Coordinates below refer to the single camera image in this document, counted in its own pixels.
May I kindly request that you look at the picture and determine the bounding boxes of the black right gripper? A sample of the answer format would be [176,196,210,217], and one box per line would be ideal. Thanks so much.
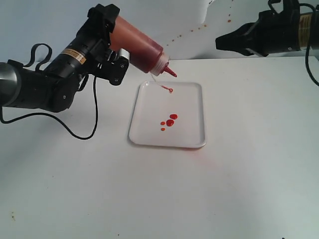
[215,0,301,56]

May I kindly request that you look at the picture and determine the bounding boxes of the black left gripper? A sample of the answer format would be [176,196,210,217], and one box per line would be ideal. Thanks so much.
[72,4,120,62]

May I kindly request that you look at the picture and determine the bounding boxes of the red sauce squeeze bottle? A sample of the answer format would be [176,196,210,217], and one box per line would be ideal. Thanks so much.
[110,16,177,77]

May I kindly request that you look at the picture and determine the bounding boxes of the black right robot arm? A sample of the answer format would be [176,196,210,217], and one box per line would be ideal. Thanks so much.
[215,0,319,57]

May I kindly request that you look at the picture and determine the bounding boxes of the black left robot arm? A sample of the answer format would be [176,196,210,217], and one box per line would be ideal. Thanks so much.
[0,4,125,113]

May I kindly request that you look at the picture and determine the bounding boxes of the red sauce drops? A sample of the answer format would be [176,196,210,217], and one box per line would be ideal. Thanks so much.
[160,114,178,131]

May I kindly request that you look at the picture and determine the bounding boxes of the white rectangular plastic tray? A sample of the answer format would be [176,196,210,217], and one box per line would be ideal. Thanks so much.
[128,81,207,149]

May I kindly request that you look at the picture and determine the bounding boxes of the black left camera cable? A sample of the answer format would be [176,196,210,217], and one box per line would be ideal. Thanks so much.
[0,43,99,140]

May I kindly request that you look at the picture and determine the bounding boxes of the black camera cable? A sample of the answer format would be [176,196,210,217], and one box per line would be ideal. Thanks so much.
[268,0,319,87]
[0,43,99,140]

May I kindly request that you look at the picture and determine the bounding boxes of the black right camera cable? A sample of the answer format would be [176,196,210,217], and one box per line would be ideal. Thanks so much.
[268,0,319,87]

